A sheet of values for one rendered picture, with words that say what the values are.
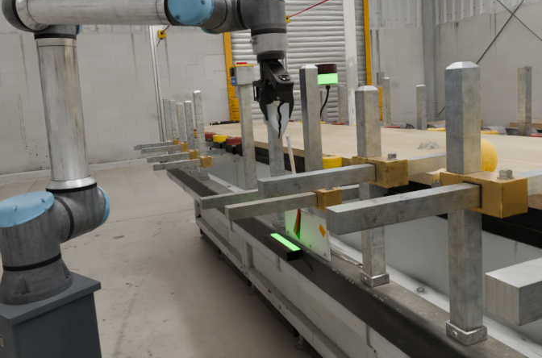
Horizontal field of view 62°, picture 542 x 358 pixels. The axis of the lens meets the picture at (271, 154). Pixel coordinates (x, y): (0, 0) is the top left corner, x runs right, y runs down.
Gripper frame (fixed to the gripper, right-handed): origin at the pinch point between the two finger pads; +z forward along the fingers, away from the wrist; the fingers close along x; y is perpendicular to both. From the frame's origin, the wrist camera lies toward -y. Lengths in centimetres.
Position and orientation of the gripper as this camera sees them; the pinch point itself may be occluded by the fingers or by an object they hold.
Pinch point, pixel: (279, 133)
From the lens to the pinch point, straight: 114.5
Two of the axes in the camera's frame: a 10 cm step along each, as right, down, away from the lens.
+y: -3.8, -0.9, 9.2
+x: -9.2, 1.1, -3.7
